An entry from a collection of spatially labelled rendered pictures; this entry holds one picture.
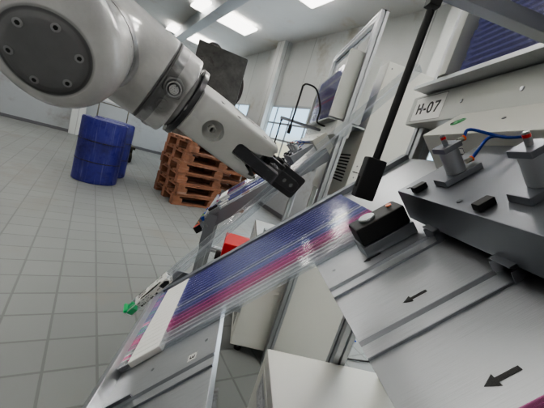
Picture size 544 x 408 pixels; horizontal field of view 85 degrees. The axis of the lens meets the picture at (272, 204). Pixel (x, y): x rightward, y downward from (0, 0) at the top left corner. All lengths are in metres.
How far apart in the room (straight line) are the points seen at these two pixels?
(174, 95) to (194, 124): 0.03
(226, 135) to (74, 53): 0.14
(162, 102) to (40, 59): 0.10
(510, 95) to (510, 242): 0.34
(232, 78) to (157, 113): 5.94
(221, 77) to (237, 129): 5.91
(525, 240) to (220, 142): 0.27
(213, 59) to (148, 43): 5.95
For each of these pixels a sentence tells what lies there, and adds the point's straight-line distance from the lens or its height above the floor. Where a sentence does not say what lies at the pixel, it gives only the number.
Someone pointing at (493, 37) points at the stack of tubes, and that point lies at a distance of 0.68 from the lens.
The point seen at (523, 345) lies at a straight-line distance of 0.30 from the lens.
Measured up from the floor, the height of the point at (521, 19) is 1.34.
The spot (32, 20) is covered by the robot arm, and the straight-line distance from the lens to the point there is 0.22.
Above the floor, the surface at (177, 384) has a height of 0.82.
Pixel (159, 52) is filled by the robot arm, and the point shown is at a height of 1.19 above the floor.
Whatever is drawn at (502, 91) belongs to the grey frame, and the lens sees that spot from 0.64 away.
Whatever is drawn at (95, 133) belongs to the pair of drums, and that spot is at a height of 0.68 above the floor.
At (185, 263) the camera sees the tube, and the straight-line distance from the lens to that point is 0.43.
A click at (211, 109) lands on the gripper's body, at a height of 1.16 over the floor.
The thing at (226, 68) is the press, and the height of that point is 2.38.
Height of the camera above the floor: 1.14
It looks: 10 degrees down
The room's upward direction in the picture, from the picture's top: 17 degrees clockwise
